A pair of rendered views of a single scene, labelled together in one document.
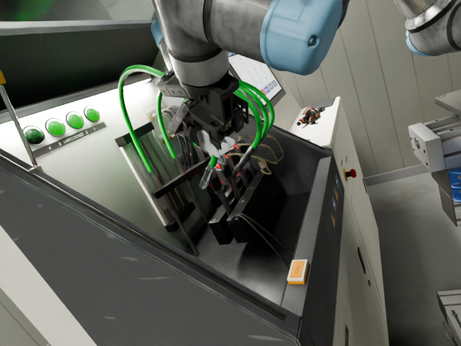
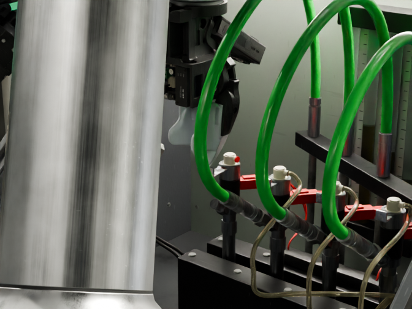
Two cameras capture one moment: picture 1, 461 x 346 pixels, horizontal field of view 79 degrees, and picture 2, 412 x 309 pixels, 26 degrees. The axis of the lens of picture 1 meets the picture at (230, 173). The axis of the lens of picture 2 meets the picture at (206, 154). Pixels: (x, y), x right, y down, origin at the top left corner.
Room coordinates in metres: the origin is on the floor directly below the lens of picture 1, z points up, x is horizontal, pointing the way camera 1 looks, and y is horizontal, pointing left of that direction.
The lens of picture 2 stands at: (0.86, -1.04, 1.52)
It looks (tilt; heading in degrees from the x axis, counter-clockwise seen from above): 20 degrees down; 98
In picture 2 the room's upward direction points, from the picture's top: straight up
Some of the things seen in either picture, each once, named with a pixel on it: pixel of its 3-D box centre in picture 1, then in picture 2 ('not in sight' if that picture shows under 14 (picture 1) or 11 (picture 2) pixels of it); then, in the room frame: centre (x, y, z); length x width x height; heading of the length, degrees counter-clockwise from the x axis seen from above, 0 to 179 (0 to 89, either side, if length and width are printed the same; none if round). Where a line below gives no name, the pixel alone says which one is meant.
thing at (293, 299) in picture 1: (322, 233); not in sight; (0.61, -0.15, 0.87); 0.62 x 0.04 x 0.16; 148
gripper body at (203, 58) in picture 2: not in sight; (193, 52); (0.70, -0.01, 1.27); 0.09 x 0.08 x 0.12; 58
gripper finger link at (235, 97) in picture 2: not in sight; (219, 100); (0.73, 0.00, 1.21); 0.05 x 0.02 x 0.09; 148
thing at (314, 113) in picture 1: (311, 114); not in sight; (1.29, -0.46, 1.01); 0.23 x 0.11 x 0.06; 148
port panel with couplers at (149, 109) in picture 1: (171, 135); not in sight; (1.08, 0.15, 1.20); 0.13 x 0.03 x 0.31; 148
